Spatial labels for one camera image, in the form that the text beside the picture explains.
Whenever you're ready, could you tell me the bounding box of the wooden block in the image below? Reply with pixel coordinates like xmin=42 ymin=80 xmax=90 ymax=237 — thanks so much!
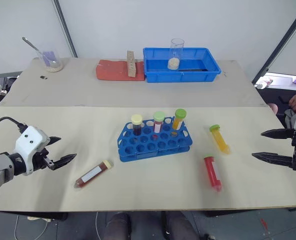
xmin=126 ymin=50 xmax=137 ymax=78

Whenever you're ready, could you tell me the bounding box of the dark metal frame pole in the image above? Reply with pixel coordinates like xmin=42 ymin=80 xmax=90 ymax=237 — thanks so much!
xmin=251 ymin=0 xmax=296 ymax=86

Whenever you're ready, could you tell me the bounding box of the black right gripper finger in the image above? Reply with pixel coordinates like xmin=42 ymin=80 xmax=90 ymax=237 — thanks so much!
xmin=251 ymin=152 xmax=295 ymax=170
xmin=260 ymin=128 xmax=295 ymax=141

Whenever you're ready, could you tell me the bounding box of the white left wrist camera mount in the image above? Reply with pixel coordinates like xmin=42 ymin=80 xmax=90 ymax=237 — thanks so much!
xmin=14 ymin=125 xmax=52 ymax=176

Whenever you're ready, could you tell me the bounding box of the cream-capped brown liquid tube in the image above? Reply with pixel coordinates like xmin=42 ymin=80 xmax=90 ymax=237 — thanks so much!
xmin=73 ymin=159 xmax=114 ymax=190

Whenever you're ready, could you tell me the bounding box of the green-capped orange liquid tube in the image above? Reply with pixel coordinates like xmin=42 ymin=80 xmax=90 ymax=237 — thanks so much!
xmin=171 ymin=108 xmax=187 ymax=137

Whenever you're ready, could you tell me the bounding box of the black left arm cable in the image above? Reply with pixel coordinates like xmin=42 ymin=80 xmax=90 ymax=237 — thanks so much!
xmin=0 ymin=116 xmax=27 ymax=134

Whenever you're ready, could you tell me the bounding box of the tall glass beaker with grains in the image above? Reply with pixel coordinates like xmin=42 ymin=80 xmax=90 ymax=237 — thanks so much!
xmin=167 ymin=38 xmax=185 ymax=72

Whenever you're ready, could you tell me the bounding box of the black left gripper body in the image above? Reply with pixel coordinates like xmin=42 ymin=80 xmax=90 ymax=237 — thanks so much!
xmin=30 ymin=147 xmax=56 ymax=172

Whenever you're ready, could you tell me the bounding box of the red folded cloth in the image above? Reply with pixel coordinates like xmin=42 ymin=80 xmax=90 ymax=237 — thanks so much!
xmin=95 ymin=59 xmax=146 ymax=82

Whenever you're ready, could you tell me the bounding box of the blue plastic bin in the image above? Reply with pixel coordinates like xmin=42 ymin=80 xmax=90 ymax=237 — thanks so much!
xmin=142 ymin=46 xmax=222 ymax=84

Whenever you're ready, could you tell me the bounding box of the purple scoop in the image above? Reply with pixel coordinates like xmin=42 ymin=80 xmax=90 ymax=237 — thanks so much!
xmin=42 ymin=50 xmax=57 ymax=63

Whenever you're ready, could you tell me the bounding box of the yellow-capped dark liquid tube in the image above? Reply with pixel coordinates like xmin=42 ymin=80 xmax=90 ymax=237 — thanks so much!
xmin=130 ymin=114 xmax=144 ymax=137

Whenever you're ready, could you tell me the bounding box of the dark rounded shape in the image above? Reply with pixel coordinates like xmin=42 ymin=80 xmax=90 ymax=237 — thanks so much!
xmin=104 ymin=211 xmax=132 ymax=240

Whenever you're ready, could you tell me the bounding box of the blue test tube rack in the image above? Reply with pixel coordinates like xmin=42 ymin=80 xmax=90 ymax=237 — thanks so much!
xmin=117 ymin=119 xmax=193 ymax=163

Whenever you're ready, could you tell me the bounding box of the wide glass beaker with grains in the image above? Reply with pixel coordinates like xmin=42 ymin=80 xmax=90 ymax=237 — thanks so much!
xmin=36 ymin=48 xmax=64 ymax=74

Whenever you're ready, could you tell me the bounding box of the pale-green-capped red labelled tube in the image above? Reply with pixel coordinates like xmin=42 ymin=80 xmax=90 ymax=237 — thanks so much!
xmin=152 ymin=111 xmax=166 ymax=135

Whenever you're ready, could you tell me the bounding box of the green-capped red liquid tube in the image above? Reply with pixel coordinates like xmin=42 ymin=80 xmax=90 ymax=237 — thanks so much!
xmin=203 ymin=154 xmax=225 ymax=193

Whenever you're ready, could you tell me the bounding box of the white floor cable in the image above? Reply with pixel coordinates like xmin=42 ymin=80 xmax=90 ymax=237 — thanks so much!
xmin=13 ymin=214 xmax=49 ymax=240

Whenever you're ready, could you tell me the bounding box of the white bottle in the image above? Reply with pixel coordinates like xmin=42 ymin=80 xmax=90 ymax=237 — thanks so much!
xmin=253 ymin=78 xmax=274 ymax=90

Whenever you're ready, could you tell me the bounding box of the grey metal frame pole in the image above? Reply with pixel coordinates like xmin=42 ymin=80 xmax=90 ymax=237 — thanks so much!
xmin=53 ymin=0 xmax=79 ymax=59

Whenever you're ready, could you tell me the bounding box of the metal spoon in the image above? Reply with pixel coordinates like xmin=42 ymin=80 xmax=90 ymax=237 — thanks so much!
xmin=21 ymin=36 xmax=54 ymax=66

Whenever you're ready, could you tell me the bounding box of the green-capped yellow liquid tube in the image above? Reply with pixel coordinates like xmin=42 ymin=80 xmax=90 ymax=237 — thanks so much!
xmin=208 ymin=124 xmax=232 ymax=155

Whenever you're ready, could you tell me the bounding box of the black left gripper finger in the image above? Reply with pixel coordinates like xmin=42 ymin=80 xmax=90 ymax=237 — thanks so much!
xmin=47 ymin=136 xmax=62 ymax=147
xmin=50 ymin=153 xmax=78 ymax=172

